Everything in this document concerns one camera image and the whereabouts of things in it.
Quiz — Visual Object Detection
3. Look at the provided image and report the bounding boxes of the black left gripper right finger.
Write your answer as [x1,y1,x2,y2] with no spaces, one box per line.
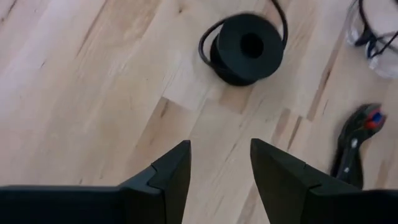
[250,138,398,224]

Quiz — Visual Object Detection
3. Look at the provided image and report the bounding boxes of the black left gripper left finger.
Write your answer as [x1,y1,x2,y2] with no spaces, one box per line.
[0,139,192,224]

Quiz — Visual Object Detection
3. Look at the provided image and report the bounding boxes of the black cord spool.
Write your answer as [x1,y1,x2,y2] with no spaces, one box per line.
[210,12,284,87]

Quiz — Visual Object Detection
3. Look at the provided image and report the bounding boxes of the clear safety glasses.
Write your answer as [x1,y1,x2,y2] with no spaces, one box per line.
[345,0,398,79]

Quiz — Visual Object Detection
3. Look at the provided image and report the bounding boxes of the red-handled pliers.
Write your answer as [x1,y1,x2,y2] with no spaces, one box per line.
[330,103,387,190]

